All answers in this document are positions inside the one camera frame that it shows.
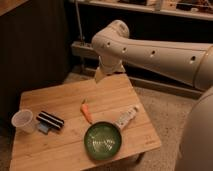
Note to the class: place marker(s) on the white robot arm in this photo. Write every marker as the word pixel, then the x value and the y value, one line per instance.
pixel 189 63

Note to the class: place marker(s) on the white tube package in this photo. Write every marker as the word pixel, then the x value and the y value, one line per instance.
pixel 126 117

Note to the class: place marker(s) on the wooden table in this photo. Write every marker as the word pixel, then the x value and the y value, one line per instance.
pixel 64 151

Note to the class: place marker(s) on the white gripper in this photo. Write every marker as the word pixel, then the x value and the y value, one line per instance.
pixel 103 71

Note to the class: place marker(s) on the black striped bar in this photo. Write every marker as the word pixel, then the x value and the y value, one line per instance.
pixel 50 120

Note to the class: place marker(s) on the vertical metal pole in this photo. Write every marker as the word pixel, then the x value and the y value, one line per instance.
pixel 79 23

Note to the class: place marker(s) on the green bowl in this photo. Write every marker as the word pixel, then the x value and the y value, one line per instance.
pixel 102 140

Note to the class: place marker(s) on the clear plastic cup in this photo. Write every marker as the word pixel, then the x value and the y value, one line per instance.
pixel 24 120

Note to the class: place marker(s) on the metal rail beam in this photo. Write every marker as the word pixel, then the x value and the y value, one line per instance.
pixel 139 77

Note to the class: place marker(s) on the blue sponge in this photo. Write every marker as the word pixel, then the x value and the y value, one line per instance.
pixel 43 128

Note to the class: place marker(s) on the cluttered shelf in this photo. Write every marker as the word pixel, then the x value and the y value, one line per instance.
pixel 155 7

